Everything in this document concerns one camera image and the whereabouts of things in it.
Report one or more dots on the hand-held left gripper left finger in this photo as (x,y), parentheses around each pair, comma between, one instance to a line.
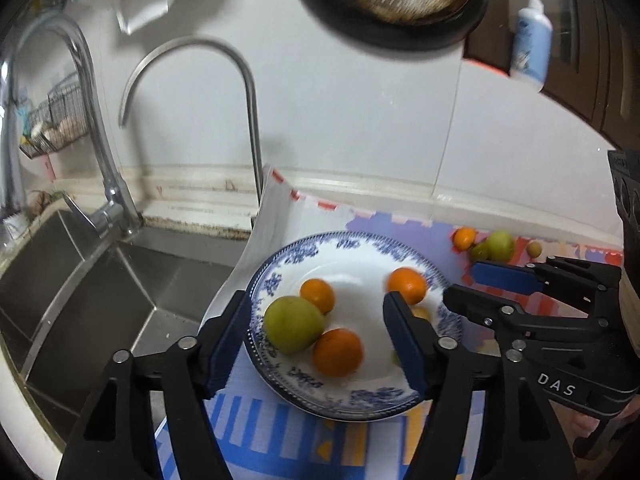
(225,350)

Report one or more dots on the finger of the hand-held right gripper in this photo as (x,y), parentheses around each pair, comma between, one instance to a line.
(480,305)
(500,272)

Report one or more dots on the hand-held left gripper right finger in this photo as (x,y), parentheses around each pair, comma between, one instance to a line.
(407,345)

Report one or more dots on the small green citrus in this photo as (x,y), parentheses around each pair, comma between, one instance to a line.
(395,358)
(479,252)

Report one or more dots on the small tan fruit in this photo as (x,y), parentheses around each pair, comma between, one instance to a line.
(422,313)
(534,248)

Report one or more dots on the blue patterned white plate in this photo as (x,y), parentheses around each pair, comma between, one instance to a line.
(357,310)

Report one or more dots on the green apple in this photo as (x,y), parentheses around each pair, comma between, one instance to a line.
(500,245)
(293,323)

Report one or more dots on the person's right hand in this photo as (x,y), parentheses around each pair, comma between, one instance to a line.
(582,430)

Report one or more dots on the small orange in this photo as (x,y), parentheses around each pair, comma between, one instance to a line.
(464,238)

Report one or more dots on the colourful patterned mat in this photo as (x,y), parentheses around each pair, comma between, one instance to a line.
(300,445)

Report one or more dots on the stainless steel sink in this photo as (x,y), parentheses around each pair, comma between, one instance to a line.
(100,290)

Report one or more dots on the white blue pump bottle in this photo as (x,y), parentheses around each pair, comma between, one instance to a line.
(531,45)

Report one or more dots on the slim gooseneck faucet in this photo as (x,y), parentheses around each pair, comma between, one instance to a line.
(250,110)

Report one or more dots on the large chrome faucet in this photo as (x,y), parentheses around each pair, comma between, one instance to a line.
(97,125)

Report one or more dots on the black frying pan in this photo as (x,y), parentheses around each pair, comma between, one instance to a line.
(400,32)

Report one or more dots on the dark wooden window frame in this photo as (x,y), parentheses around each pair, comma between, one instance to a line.
(590,60)

